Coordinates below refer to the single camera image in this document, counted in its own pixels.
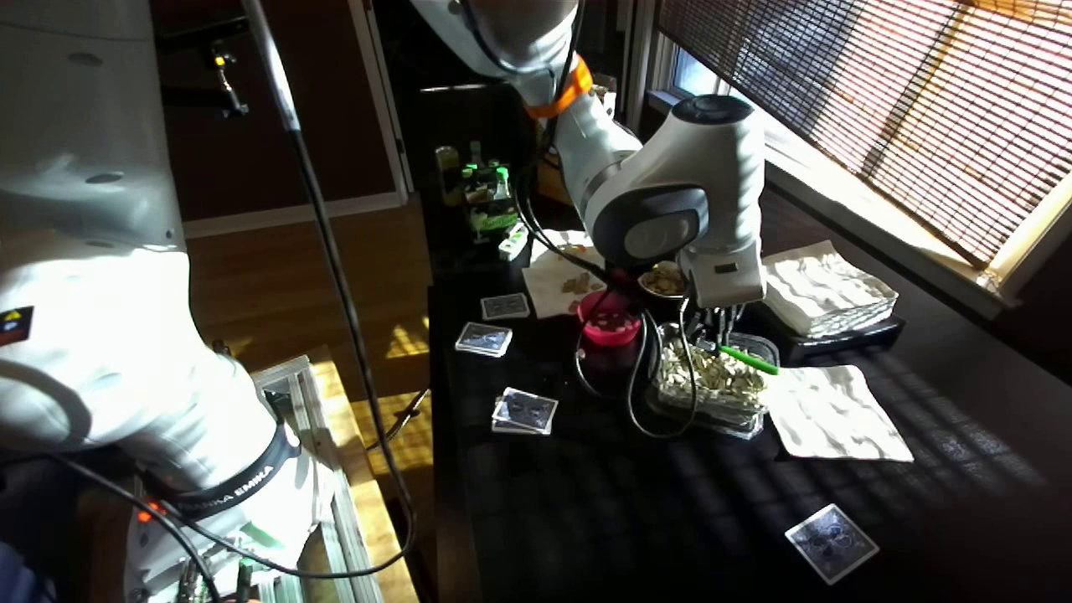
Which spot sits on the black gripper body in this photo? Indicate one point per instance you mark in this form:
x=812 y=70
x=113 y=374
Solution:
x=715 y=308

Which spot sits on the green plastic spoon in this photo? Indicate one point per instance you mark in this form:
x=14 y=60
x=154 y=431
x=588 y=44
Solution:
x=753 y=360

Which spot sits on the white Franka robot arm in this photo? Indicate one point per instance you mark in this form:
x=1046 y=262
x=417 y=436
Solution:
x=103 y=346

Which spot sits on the small white bowl with food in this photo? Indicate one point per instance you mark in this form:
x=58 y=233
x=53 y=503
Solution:
x=669 y=278

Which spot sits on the pink bowl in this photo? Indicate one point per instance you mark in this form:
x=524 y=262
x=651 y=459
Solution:
x=608 y=333

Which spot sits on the transparent plastic container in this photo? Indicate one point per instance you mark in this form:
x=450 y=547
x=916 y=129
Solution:
x=715 y=390

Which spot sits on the white foam container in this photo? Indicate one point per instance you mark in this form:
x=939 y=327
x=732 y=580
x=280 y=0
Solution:
x=825 y=288

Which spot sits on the white paper napkin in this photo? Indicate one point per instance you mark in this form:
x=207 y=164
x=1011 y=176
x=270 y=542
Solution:
x=831 y=409

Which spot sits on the stained paper towel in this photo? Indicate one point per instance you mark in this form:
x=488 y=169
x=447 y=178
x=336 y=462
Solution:
x=556 y=278

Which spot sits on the green and white small pack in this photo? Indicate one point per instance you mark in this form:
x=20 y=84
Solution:
x=514 y=237

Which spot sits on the wooden window blind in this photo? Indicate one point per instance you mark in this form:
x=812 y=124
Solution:
x=892 y=111

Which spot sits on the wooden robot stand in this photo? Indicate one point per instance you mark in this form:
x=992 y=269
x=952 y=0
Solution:
x=379 y=447

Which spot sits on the dark wooden door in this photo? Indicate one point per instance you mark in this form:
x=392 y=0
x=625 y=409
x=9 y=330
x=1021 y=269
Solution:
x=280 y=111

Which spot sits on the aluminium frame rails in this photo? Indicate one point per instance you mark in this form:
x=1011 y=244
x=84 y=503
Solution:
x=292 y=390

